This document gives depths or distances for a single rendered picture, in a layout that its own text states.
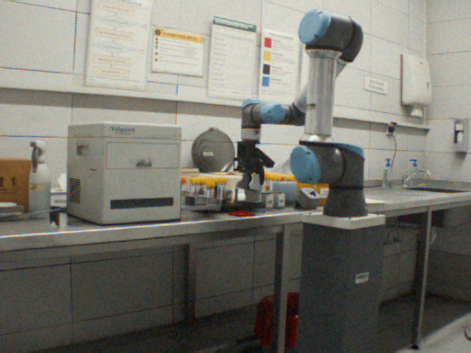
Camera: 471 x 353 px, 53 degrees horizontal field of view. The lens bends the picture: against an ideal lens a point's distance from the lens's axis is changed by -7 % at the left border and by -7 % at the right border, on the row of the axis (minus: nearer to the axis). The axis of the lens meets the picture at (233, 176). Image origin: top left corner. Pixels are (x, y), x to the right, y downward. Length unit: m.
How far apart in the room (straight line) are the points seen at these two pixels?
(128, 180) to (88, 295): 0.85
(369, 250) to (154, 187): 0.71
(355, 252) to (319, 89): 0.51
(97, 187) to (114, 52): 0.87
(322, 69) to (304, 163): 0.29
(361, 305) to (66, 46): 1.49
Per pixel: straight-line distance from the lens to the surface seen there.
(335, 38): 1.56
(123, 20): 2.25
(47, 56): 2.10
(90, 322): 2.28
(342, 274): 1.60
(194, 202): 1.66
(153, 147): 1.54
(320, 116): 1.54
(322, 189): 2.16
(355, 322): 1.69
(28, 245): 1.36
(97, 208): 1.49
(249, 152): 1.86
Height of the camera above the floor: 1.11
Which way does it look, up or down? 3 degrees down
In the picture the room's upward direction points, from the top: 2 degrees clockwise
